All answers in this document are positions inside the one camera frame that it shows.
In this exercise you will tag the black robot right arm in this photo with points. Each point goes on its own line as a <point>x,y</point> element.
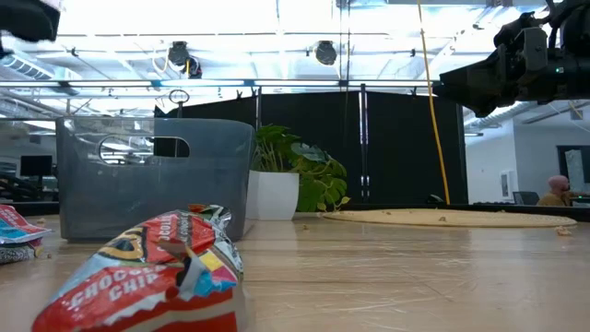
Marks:
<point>576,78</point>

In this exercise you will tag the red chocolate chip granola bar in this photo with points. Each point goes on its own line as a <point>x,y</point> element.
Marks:
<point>23,219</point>
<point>138,276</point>

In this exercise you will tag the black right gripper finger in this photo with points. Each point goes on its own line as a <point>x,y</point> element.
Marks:
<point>484,74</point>
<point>479,105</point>

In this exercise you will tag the grey plastic bin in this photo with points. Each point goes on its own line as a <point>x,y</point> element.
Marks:
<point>115,207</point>

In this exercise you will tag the green plant in white pot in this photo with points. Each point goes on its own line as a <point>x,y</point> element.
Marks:
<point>272,198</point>

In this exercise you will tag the black computer monitor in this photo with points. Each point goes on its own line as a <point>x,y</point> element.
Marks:
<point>36,166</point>

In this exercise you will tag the person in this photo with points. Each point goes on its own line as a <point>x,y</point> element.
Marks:
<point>558,184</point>

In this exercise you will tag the black partition screen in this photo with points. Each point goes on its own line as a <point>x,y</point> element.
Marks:
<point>405,152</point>

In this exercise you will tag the long LED light bar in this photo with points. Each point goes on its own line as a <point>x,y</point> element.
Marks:
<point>207,83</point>

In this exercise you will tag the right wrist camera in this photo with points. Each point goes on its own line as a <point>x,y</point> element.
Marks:
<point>534,48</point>

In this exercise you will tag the black office chair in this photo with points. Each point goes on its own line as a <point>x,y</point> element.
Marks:
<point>525,198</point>

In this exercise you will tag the black aluminium rig frame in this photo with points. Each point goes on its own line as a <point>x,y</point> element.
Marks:
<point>583,213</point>

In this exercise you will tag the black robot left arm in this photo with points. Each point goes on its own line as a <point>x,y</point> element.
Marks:
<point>27,18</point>

